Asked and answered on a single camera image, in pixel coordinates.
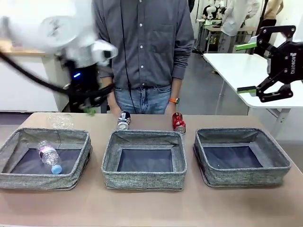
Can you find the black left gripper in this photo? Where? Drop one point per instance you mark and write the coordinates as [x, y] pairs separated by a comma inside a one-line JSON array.
[[82, 80]]

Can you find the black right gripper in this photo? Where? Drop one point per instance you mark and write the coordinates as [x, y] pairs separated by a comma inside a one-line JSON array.
[[288, 63]]

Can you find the crushed black drink can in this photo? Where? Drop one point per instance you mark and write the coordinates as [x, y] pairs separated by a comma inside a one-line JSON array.
[[124, 120]]

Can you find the crushed clear plastic bottle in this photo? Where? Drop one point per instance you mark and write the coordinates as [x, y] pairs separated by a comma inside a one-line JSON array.
[[60, 121]]

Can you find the plastic bottle with blue cap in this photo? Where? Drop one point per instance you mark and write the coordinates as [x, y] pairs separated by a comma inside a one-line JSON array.
[[49, 157]]

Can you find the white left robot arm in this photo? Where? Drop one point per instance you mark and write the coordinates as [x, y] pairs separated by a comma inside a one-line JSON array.
[[47, 28]]

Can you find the person's right forearm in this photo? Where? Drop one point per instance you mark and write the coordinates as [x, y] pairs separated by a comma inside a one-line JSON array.
[[111, 97]]

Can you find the person's left forearm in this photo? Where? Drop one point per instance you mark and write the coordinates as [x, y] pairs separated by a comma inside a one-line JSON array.
[[177, 87]]

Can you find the person's right hand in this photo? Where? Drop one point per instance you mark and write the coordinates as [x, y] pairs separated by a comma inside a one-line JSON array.
[[115, 109]]

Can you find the person's left hand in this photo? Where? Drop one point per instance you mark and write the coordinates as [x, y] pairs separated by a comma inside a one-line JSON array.
[[171, 108]]

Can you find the large white table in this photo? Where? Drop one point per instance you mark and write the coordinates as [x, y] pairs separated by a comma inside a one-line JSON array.
[[227, 66]]

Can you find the background desk with green items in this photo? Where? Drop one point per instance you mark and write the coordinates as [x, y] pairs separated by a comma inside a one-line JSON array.
[[213, 35]]

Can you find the background person in black trousers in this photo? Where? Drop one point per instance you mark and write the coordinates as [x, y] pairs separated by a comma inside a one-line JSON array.
[[272, 26]]

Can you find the background person in white shirt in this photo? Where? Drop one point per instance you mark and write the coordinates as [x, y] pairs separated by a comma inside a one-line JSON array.
[[236, 19]]

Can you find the black tripod pole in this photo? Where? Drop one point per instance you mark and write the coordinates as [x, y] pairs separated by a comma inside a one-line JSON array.
[[264, 11]]

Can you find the background white robot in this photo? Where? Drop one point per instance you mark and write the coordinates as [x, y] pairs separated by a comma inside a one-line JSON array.
[[211, 9]]

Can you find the person in grey shirt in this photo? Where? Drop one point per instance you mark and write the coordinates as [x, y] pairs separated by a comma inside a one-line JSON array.
[[146, 47]]

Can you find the orange wrist band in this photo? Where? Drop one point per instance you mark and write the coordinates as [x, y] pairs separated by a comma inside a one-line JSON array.
[[174, 100]]

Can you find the crushed red drink can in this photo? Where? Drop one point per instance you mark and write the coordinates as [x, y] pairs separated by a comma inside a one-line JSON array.
[[179, 123]]

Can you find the grey fabric basket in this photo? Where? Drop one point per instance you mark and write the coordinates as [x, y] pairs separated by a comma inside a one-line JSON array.
[[35, 180], [142, 180], [248, 177]]

